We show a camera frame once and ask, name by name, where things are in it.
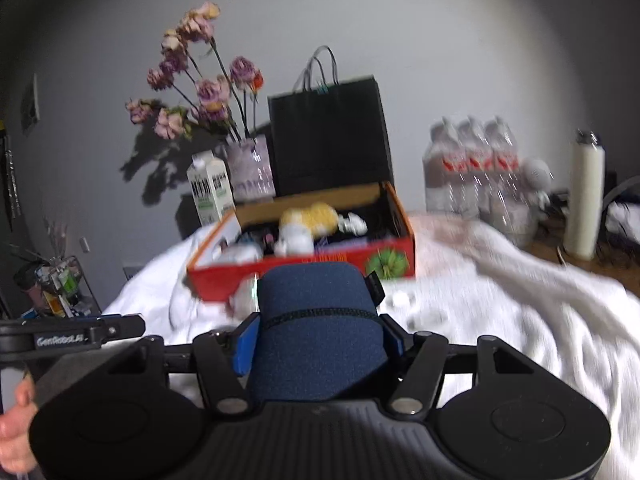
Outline white round speaker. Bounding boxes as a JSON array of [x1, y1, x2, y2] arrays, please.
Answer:
[[521, 157, 554, 195]]

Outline cream thermos bottle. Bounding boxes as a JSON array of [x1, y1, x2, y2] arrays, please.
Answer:
[[563, 130, 605, 261]]

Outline white milk carton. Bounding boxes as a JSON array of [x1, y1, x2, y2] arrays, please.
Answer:
[[186, 151, 234, 226]]

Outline cluttered wire shelf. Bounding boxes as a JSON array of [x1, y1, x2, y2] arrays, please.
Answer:
[[12, 216, 101, 319]]

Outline red orange cardboard box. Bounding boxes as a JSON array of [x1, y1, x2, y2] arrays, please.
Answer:
[[186, 182, 416, 301]]

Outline purple patterned cloth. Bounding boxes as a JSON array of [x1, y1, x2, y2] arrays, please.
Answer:
[[314, 236, 375, 252]]

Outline white small box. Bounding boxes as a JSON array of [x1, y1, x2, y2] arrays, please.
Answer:
[[213, 242, 264, 266]]

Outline yellow white plush toy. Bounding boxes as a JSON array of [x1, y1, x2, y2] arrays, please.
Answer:
[[273, 203, 368, 257]]

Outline clear glass cup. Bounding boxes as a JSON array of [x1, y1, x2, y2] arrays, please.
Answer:
[[490, 194, 538, 248]]

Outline person's left hand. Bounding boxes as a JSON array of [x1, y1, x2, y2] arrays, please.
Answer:
[[0, 375, 38, 474]]

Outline black paper shopping bag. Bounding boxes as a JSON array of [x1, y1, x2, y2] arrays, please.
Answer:
[[268, 46, 395, 196]]

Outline water bottle pack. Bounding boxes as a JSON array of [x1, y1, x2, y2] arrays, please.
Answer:
[[422, 116, 527, 226]]

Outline white towel cloth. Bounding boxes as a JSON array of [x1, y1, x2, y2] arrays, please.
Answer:
[[105, 214, 639, 479]]

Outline dried pink purple flowers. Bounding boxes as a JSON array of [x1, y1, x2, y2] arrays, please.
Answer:
[[125, 1, 265, 142]]

